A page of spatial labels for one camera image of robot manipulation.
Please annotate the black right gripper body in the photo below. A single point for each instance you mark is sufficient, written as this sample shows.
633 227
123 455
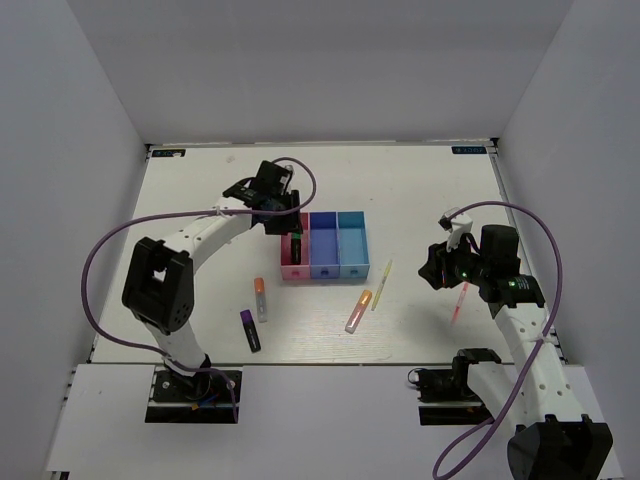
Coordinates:
461 265

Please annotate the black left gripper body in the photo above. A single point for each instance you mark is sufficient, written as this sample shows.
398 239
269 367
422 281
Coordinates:
283 223

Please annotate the green cap black highlighter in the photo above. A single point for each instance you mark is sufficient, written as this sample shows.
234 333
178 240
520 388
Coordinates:
295 249

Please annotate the orange cap white highlighter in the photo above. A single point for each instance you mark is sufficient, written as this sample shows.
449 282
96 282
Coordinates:
260 296

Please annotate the purple cap black highlighter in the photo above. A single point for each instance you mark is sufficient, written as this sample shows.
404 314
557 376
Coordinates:
250 330

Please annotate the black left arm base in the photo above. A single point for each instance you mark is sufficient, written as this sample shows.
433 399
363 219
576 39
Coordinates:
207 401

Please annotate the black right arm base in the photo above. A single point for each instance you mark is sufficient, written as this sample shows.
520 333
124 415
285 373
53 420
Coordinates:
444 396

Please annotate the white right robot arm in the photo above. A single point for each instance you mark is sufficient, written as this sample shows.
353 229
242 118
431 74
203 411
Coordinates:
552 435

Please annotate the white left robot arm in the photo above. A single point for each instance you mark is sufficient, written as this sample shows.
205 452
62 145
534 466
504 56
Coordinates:
159 287

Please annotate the thin pink pen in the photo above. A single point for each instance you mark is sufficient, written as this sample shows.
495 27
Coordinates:
460 302

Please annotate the thin yellow pen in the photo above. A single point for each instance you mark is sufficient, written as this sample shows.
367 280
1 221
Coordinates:
381 285

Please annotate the pink storage bin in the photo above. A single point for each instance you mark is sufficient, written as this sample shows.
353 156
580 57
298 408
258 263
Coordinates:
289 270

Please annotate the dark blue storage bin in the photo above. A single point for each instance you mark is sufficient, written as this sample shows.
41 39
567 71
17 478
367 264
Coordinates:
324 251

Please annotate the light blue storage bin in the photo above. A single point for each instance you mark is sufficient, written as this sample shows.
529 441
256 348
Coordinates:
353 245

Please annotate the orange cap pink highlighter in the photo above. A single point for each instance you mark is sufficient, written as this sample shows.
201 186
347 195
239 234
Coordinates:
358 312

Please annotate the blue label right corner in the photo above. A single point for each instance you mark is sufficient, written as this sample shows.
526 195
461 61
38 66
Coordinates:
469 150

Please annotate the blue label corner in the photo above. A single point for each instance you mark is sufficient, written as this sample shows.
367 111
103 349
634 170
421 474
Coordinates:
168 153
469 150

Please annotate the blue label left corner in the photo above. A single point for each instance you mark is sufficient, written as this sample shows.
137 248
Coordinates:
168 153

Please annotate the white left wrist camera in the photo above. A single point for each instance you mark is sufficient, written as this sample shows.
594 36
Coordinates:
288 178

